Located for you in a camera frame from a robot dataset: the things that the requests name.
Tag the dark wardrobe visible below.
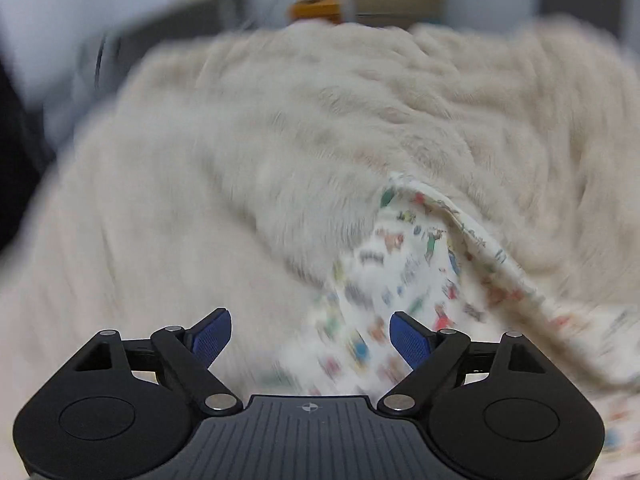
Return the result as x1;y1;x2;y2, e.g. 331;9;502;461
0;57;56;256

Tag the grey desk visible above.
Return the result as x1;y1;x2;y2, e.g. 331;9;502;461
75;0;258;91

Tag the cream fluffy blanket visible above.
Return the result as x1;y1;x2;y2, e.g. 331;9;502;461
0;14;640;480

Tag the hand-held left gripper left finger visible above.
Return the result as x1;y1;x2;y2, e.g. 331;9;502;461
75;309;244;416

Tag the white cartoon-print garment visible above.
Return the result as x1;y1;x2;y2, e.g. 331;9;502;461
272;171;640;471

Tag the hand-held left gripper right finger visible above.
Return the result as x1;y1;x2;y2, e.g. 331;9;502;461
377;311;547;414

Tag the orange box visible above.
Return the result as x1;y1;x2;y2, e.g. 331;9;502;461
290;0;345;25

